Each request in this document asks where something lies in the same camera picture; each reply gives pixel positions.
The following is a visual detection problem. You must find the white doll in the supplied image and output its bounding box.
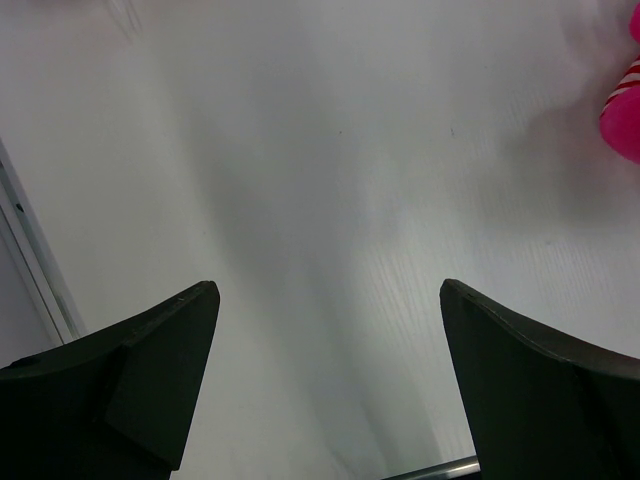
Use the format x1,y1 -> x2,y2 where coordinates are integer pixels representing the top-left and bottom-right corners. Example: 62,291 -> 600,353
106,0 -> 142,33
598,7 -> 640,164

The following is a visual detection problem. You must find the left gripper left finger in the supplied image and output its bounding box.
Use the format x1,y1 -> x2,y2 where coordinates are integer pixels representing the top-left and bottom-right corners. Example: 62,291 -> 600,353
1,281 -> 220,479

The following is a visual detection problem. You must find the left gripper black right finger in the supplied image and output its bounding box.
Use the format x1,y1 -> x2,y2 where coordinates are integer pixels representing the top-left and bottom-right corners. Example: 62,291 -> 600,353
439,279 -> 639,479

